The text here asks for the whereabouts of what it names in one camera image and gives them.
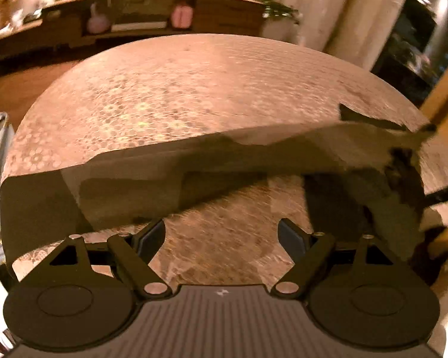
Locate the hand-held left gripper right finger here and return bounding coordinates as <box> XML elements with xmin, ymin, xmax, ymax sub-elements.
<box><xmin>271</xmin><ymin>218</ymin><xmax>430</xmax><ymax>300</ymax></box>

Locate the wooden sideboard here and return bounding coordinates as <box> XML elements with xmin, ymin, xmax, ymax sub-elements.
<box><xmin>0</xmin><ymin>0</ymin><xmax>266</xmax><ymax>64</ymax></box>

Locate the potted plant in white pot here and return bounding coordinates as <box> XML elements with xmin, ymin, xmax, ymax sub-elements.
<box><xmin>248</xmin><ymin>0</ymin><xmax>303</xmax><ymax>43</ymax></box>

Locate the pink vase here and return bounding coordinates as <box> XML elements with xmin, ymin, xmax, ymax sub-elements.
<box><xmin>87</xmin><ymin>4</ymin><xmax>111</xmax><ymax>33</ymax></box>

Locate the beige shirt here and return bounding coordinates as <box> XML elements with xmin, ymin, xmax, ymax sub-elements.
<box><xmin>0</xmin><ymin>104</ymin><xmax>439</xmax><ymax>280</ymax></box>

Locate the white column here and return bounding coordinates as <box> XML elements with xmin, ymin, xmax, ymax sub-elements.
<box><xmin>295</xmin><ymin>0</ymin><xmax>359</xmax><ymax>51</ymax></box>

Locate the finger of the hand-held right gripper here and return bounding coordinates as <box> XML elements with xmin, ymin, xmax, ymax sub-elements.
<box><xmin>387</xmin><ymin>148</ymin><xmax>448</xmax><ymax>209</ymax></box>

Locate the pink bag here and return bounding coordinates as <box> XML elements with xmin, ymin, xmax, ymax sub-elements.
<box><xmin>171</xmin><ymin>4</ymin><xmax>194</xmax><ymax>30</ymax></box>

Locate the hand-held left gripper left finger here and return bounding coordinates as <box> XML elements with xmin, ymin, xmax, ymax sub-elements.
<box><xmin>13</xmin><ymin>219</ymin><xmax>172</xmax><ymax>300</ymax></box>

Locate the dark shiny cabinet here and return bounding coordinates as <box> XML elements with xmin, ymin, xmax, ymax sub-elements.
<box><xmin>371</xmin><ymin>0</ymin><xmax>448</xmax><ymax>107</ymax></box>

